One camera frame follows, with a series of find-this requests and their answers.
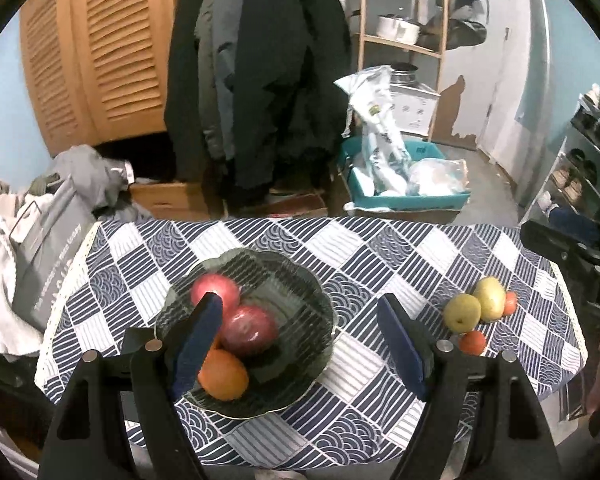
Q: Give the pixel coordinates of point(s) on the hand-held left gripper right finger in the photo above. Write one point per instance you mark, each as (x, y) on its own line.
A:
(402, 345)

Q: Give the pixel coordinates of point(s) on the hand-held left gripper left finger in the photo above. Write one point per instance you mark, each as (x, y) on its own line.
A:
(197, 345)

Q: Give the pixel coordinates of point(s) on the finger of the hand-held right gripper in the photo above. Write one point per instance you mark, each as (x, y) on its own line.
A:
(575, 225)
(555, 247)

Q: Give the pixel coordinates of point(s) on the large orange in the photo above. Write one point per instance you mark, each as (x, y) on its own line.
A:
(225, 377)

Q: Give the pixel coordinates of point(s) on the red apple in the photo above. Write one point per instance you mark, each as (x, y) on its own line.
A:
(250, 330)
(212, 287)

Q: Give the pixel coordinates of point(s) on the yellow-green apple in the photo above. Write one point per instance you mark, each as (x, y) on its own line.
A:
(461, 312)
(489, 299)

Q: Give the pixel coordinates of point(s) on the small orange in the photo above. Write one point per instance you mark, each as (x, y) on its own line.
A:
(510, 303)
(472, 342)

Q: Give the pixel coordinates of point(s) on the dark glass bowl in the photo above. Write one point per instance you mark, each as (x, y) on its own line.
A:
(290, 310)

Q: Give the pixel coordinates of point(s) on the group of shoes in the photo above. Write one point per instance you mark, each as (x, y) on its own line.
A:
(575, 180)

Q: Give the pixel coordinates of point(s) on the white shoe rack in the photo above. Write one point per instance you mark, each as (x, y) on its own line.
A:
(555, 180)

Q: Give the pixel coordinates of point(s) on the blue white patterned tablecloth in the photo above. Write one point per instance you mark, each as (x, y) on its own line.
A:
(380, 260)

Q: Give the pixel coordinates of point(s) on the brown cardboard box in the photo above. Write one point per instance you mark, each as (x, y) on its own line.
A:
(405, 215)

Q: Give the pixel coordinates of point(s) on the white plastic bag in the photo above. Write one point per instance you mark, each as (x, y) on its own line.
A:
(440, 177)

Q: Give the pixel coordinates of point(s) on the teal plastic crate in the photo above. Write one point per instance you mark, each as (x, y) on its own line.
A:
(405, 202)

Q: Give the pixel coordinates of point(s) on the grey vertical pipe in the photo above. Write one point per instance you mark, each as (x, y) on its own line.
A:
(535, 85)

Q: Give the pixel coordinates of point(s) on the wooden drawer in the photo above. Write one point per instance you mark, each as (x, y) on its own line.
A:
(165, 200)

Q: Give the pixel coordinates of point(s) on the red flat box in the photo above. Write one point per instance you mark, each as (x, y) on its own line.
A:
(297, 206)

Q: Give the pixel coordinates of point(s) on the grey tote bag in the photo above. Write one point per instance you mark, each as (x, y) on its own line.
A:
(45, 260)

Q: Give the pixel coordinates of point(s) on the pale grey door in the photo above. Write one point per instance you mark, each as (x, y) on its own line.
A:
(500, 60)

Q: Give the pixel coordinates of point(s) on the white printed box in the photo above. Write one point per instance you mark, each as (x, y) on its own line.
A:
(415, 107)

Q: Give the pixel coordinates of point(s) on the grey clothes pile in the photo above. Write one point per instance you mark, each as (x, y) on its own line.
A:
(85, 170)

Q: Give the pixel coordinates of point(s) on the printed plastic bag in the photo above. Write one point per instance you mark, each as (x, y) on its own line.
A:
(375, 125)

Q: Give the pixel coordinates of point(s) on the metal pot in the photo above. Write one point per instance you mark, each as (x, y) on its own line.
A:
(405, 75)

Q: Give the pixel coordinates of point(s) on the hanging dark bags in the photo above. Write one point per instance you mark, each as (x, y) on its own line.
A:
(462, 27)

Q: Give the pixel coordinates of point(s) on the wooden shelf rack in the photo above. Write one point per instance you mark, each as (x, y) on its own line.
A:
(442, 20)

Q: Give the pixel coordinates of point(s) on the thin black jacket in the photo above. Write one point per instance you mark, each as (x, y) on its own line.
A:
(182, 85)

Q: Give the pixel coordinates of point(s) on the white cooking pot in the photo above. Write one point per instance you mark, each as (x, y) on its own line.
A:
(397, 30)

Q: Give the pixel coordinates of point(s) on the large black coat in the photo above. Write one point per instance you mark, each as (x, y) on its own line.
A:
(290, 85)

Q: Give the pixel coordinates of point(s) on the grey jacket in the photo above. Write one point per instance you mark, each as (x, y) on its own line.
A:
(217, 60)

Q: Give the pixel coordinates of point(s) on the wooden louvered wardrobe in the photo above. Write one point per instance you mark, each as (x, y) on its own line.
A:
(105, 60)

